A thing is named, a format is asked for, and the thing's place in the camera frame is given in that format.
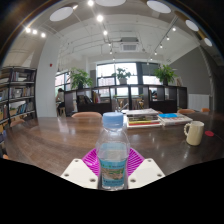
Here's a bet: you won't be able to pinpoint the potted green plants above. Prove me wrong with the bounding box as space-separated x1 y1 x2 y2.
68 64 178 90

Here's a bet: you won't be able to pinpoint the stack of colourful books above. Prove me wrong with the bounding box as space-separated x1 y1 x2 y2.
125 108 163 129

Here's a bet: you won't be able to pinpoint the clear water bottle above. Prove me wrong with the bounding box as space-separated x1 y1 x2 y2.
95 111 131 192

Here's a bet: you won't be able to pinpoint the tall dark bookshelf unit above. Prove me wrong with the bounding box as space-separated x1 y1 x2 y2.
0 66 38 135

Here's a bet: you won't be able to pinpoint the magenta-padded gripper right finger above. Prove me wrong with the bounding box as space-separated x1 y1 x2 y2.
126 148 166 190

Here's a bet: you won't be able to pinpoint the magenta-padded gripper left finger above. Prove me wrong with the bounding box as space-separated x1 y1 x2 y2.
60 148 102 190

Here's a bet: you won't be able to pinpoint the ceiling air conditioner unit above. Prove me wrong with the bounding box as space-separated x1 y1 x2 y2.
119 36 140 53

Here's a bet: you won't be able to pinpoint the cream ceramic mug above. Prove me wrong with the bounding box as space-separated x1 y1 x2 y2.
183 120 205 147

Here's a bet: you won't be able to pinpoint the white wall radiator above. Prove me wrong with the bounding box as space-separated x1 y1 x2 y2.
188 93 211 112

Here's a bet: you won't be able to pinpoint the round white ceiling lamps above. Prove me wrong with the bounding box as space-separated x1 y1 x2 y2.
49 0 213 48

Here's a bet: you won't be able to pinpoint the orange chairs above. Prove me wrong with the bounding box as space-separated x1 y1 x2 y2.
9 107 212 128

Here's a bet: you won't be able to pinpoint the ceiling track spotlights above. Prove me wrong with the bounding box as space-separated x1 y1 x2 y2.
24 0 178 56

